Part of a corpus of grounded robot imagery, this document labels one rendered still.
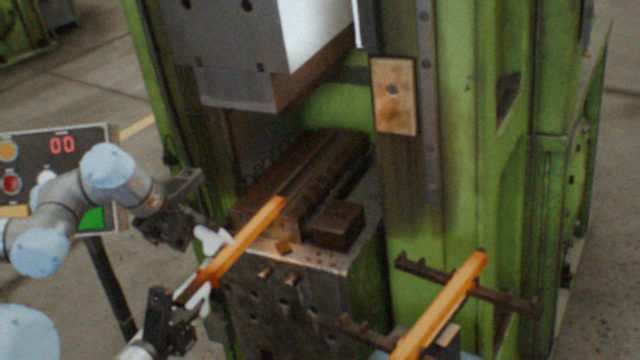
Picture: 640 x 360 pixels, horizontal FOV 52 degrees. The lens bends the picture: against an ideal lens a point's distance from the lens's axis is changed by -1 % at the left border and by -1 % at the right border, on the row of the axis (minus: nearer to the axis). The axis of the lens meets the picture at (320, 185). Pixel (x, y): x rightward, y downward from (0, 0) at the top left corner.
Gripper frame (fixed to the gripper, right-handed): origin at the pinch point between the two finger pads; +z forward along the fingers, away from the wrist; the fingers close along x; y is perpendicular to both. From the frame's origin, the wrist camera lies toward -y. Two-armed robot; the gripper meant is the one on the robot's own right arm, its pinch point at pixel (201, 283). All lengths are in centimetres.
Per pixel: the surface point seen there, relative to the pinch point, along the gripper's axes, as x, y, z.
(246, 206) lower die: -7.4, 1.2, 28.9
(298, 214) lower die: 7.1, 1.0, 29.5
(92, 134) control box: -45, -18, 22
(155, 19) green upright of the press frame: -33, -41, 41
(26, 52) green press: -424, 91, 283
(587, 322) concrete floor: 66, 99, 119
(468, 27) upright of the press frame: 45, -42, 42
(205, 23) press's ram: -6, -46, 27
